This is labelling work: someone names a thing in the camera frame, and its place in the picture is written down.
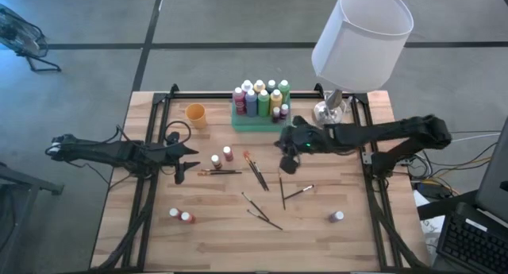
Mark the black floor fan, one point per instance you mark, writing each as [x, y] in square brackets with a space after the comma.
[20, 37]

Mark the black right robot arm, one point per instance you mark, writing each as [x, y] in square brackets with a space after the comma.
[397, 131]

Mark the black paintbrush silver ferrule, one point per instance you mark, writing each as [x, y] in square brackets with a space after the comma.
[222, 170]
[256, 207]
[264, 219]
[261, 176]
[299, 192]

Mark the large dark paint bottle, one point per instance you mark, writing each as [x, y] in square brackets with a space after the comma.
[271, 84]

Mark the silver table lamp white shade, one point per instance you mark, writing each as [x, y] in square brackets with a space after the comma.
[357, 47]

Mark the large green paint bottle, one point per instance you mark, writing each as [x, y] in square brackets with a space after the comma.
[264, 101]
[283, 87]

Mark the large yellow paint bottle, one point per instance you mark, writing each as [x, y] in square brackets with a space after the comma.
[276, 99]

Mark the green translucent plastic tray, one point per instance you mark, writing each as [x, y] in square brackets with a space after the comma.
[254, 125]

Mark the small purple paint bottle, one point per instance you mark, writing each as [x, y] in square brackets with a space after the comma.
[336, 216]

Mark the small magenta paint bottle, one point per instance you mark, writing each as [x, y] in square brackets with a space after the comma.
[275, 114]

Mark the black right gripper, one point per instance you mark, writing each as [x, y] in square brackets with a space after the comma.
[313, 139]

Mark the large white paint bottle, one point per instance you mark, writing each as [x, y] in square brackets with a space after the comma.
[247, 84]

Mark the grey computer monitor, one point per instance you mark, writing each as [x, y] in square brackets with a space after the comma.
[496, 178]

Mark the large red paint bottle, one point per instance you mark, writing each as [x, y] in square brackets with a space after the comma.
[239, 97]

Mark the black computer keyboard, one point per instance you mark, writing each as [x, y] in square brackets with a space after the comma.
[472, 242]

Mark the black side table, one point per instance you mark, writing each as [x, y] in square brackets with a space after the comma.
[35, 183]

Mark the white paper sheet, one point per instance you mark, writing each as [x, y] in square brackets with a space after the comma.
[430, 230]

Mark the orange plastic cup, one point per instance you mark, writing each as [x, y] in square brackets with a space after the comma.
[195, 113]

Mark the small pink paint bottle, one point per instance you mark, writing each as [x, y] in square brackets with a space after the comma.
[284, 111]

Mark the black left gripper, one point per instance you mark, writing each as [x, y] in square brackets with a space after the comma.
[170, 155]

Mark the large orange paint bottle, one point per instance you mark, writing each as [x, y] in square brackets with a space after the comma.
[259, 84]

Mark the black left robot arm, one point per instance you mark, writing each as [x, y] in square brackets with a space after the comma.
[103, 153]

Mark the small red paint bottle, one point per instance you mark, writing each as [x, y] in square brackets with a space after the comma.
[186, 217]
[174, 213]

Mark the black monitor stand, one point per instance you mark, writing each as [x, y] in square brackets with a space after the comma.
[444, 207]

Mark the large blue paint bottle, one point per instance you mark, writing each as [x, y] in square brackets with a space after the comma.
[251, 101]

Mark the black paintbrush orange bristles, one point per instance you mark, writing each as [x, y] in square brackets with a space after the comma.
[222, 173]
[282, 194]
[254, 168]

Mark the black power adapter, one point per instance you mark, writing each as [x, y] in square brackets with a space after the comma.
[434, 191]

